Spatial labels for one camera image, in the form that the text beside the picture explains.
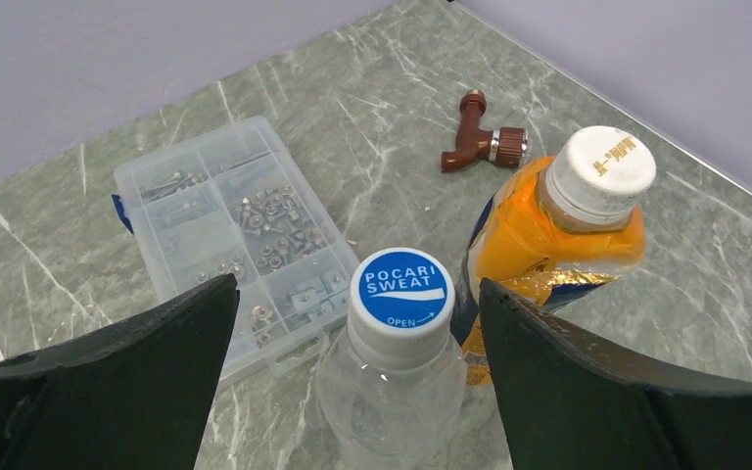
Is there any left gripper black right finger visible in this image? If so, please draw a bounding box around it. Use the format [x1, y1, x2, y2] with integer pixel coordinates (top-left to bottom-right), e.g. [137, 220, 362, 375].
[480, 279, 752, 469]

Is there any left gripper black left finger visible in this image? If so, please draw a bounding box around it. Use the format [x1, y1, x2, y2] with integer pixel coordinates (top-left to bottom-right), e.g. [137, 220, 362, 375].
[0, 274, 240, 469]

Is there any orange juice bottle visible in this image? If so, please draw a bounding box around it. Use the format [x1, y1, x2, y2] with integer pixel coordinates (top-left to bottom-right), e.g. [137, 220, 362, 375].
[450, 157, 645, 386]

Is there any clear plastic bottle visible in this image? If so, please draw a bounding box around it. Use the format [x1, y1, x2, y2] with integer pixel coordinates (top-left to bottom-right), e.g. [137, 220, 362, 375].
[316, 328, 467, 469]

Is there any blue bottle cap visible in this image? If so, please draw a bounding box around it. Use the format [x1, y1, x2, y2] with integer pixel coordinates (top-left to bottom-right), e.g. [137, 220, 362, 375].
[347, 247, 455, 372]

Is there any white bottle cap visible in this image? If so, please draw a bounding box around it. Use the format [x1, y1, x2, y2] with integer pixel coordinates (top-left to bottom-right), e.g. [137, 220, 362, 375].
[540, 125, 657, 226]

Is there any clear plastic screw box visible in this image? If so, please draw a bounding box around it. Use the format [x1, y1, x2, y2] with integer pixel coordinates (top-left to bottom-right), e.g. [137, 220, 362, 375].
[114, 116, 358, 386]

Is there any brown pipe fitting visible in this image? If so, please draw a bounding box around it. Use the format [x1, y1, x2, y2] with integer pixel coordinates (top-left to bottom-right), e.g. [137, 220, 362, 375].
[440, 89, 529, 173]

